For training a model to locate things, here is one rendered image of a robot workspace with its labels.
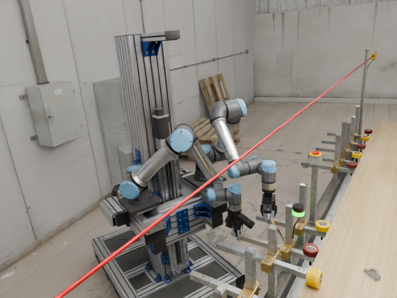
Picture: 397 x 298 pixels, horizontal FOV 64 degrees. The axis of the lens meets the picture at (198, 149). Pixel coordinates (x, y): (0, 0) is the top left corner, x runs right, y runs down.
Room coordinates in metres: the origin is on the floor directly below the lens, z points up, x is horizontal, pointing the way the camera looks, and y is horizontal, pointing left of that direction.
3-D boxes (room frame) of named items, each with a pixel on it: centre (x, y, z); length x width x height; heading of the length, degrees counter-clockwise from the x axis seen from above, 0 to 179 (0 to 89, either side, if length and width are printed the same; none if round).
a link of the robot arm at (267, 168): (1.55, -0.36, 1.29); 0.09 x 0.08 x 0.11; 20
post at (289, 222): (1.50, -0.46, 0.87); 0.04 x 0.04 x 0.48; 55
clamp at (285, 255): (1.48, -0.45, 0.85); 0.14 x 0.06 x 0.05; 145
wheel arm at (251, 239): (1.50, -0.39, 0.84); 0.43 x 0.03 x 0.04; 55
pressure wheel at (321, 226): (1.60, -0.69, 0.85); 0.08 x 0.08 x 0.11
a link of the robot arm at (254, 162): (1.64, -0.31, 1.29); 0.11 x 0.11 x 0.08; 20
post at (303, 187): (1.70, -0.60, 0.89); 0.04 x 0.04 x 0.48; 55
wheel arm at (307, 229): (1.71, -0.52, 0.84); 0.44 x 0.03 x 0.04; 55
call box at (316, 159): (1.92, -0.75, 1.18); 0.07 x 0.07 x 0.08; 55
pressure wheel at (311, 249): (1.39, -0.54, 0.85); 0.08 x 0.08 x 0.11
